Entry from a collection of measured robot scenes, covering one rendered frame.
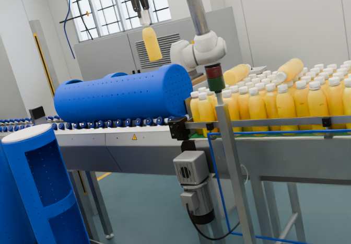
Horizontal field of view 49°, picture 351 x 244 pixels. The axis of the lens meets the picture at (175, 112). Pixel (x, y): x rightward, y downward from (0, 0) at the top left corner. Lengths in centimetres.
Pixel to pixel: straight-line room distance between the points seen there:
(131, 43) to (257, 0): 158
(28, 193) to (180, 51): 130
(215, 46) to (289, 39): 217
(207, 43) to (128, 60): 200
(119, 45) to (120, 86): 244
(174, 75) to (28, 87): 554
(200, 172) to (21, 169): 103
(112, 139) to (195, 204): 75
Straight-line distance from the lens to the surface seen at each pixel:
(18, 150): 223
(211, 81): 143
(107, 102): 216
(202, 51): 260
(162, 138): 201
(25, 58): 738
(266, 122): 160
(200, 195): 175
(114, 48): 458
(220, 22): 386
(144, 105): 199
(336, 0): 443
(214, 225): 235
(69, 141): 255
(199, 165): 169
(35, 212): 235
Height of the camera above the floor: 145
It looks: 13 degrees down
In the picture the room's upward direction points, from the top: 14 degrees counter-clockwise
